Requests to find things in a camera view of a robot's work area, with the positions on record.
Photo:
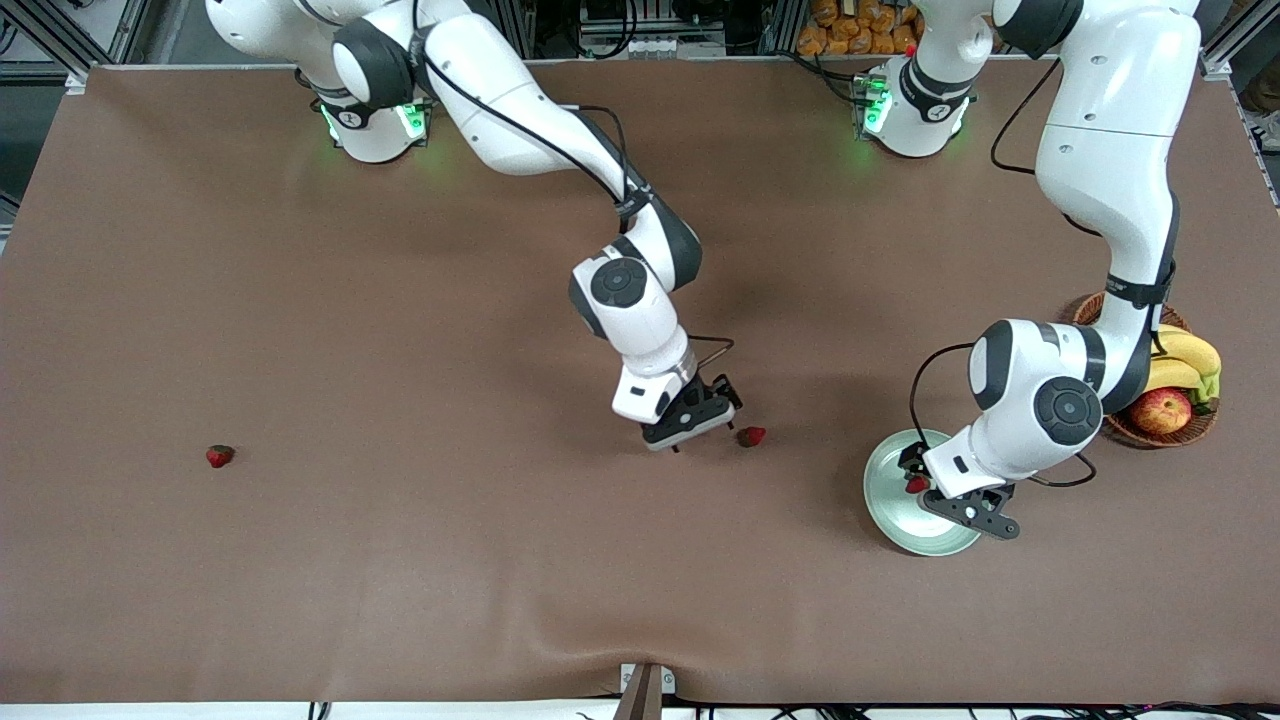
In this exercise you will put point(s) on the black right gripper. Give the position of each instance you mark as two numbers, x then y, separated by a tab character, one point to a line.
714	392

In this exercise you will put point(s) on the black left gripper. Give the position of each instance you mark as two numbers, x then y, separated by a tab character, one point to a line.
912	463

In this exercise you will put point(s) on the red strawberry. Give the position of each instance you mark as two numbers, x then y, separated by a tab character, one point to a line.
219	456
751	436
915	485

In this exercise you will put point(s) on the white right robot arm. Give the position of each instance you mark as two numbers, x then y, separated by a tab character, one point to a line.
500	110

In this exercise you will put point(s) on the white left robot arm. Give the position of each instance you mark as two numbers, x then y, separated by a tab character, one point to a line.
1110	120

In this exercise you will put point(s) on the pale green round plate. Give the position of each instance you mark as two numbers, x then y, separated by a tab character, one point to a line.
890	520

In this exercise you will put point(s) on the brown wicker basket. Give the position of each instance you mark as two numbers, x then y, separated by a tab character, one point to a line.
1165	440

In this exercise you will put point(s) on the red yellow apple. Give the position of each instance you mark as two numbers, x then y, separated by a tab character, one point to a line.
1162	411

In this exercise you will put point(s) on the grey metal table clamp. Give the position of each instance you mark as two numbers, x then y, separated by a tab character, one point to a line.
643	692

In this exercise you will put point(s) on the white socket strip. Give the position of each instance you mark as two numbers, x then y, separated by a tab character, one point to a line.
665	46

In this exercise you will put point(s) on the brown table cloth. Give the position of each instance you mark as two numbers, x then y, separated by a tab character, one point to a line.
400	550

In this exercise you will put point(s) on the pile of orange bread rolls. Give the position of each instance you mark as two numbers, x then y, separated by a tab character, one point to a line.
850	30

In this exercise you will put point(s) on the aluminium frame post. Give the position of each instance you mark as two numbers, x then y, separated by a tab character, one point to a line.
520	20
778	25

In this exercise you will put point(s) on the aluminium frame profile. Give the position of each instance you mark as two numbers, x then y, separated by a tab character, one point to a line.
45	35
1240	45

